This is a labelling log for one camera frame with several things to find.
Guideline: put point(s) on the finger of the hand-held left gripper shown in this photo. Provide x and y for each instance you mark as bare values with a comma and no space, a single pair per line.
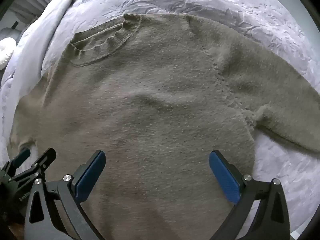
21,157
43,160

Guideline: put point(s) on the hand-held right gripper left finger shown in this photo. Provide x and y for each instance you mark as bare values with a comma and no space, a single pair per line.
90,176

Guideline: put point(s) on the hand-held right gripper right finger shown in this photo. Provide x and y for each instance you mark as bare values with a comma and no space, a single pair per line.
223,177

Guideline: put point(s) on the brown knit sweater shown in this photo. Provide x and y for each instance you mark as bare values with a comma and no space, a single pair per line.
150,92

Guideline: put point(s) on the white round pleated pillow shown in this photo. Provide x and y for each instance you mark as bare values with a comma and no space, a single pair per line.
5,51

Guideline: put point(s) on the grey pillow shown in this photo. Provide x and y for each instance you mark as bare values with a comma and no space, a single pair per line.
10,33

